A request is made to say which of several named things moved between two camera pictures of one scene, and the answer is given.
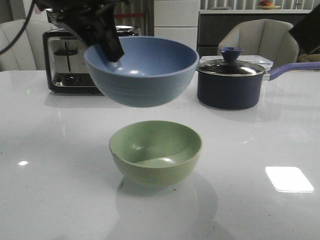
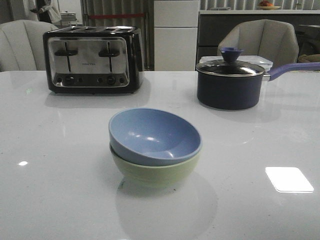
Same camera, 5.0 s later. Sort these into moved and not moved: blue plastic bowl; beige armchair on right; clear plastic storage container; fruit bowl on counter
Moved: blue plastic bowl
Not moved: fruit bowl on counter; beige armchair on right; clear plastic storage container
